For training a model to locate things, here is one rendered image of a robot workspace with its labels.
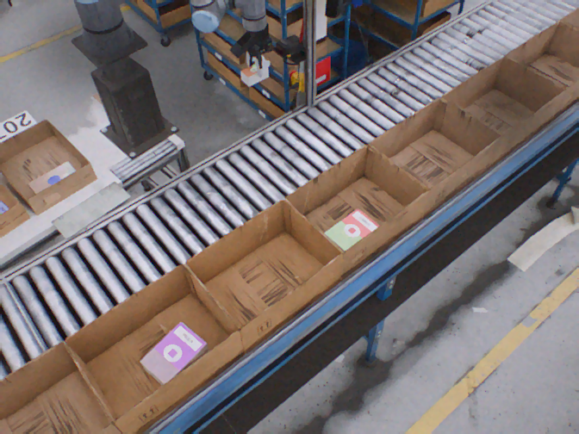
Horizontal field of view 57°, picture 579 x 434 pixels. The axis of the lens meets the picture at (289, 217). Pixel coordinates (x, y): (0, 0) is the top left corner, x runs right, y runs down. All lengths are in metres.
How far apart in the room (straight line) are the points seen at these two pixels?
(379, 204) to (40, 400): 1.26
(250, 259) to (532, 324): 1.58
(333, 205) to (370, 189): 0.15
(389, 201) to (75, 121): 1.51
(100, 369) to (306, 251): 0.74
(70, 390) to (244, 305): 0.56
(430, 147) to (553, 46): 0.88
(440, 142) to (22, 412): 1.72
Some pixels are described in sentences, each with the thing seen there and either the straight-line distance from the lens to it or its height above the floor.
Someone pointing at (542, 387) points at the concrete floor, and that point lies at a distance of 2.76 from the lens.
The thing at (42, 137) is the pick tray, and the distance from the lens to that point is 2.64.
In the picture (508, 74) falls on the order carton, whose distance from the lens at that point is 2.48.
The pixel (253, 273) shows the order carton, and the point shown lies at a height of 0.88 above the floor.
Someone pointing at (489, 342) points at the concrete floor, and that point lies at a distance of 2.77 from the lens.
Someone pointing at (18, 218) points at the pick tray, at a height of 0.79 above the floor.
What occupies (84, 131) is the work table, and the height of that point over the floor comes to 0.75.
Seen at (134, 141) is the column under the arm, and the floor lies 0.80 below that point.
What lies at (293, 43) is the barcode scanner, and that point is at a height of 1.09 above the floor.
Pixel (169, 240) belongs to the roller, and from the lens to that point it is 2.08.
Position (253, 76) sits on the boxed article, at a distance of 2.22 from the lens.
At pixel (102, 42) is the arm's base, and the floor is 1.27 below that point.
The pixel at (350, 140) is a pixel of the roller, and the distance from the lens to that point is 2.38.
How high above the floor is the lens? 2.39
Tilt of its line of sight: 52 degrees down
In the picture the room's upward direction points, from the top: 3 degrees counter-clockwise
